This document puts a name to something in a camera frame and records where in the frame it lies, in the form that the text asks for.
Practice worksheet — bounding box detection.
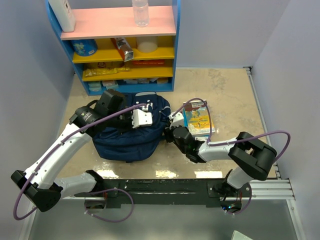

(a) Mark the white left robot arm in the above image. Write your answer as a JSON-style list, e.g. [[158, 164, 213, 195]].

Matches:
[[11, 89, 133, 212]]

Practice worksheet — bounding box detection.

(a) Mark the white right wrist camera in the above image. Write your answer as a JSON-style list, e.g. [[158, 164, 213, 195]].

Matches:
[[168, 112, 184, 129]]

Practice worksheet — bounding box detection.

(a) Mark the aluminium frame rail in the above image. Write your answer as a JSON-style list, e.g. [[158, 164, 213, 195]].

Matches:
[[250, 179, 295, 200]]

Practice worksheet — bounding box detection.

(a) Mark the blue children's book underneath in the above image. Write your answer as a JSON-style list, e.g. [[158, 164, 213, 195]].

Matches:
[[194, 135, 210, 143]]

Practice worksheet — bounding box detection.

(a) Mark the yellow snack packet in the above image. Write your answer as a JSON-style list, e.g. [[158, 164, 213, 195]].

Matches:
[[83, 66, 131, 78]]

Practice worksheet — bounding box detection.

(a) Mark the blue round tin can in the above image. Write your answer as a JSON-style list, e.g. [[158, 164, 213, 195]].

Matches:
[[71, 39, 98, 57]]

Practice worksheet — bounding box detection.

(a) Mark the white rectangular box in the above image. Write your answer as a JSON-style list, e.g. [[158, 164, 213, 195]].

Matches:
[[48, 0, 76, 33]]

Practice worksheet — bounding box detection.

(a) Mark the navy blue student backpack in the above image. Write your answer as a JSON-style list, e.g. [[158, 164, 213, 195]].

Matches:
[[92, 91, 171, 163]]

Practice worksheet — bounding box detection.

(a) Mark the orange snack bag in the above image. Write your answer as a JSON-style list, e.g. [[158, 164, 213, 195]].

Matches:
[[110, 37, 134, 62]]

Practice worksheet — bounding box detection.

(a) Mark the white paper corner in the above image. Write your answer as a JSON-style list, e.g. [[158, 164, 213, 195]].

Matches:
[[231, 230, 252, 240]]

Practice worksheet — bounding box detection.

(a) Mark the blue wooden shelf unit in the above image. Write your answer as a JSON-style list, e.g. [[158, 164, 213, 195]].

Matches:
[[45, 0, 181, 96]]

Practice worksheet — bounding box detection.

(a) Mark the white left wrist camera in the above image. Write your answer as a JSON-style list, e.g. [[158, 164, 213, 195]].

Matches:
[[131, 106, 153, 129]]

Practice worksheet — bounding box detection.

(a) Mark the orange flat box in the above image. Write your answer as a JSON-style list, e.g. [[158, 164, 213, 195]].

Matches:
[[131, 59, 165, 66]]

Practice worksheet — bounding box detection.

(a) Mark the white round container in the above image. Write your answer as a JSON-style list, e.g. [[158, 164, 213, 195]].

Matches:
[[136, 36, 158, 53]]

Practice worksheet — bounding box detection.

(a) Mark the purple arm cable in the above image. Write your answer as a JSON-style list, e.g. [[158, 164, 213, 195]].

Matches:
[[169, 97, 292, 215], [12, 102, 148, 223]]

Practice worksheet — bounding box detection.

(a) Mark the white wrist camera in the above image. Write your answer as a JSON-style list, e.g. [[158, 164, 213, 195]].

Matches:
[[168, 112, 184, 129], [131, 106, 153, 129]]

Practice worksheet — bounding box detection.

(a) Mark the clear plastic water bottle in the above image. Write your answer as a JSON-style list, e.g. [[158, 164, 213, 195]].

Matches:
[[131, 0, 150, 27]]

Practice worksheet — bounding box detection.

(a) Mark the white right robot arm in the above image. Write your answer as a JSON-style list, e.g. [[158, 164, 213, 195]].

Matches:
[[164, 126, 277, 197]]

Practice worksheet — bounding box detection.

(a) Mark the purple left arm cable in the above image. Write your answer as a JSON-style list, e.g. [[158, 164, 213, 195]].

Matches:
[[12, 102, 148, 223]]

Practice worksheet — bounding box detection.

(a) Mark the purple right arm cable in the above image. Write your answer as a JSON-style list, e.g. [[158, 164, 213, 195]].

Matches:
[[169, 97, 292, 215]]

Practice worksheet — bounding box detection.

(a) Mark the colourful children's book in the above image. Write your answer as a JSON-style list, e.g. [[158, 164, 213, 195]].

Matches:
[[182, 100, 216, 137]]

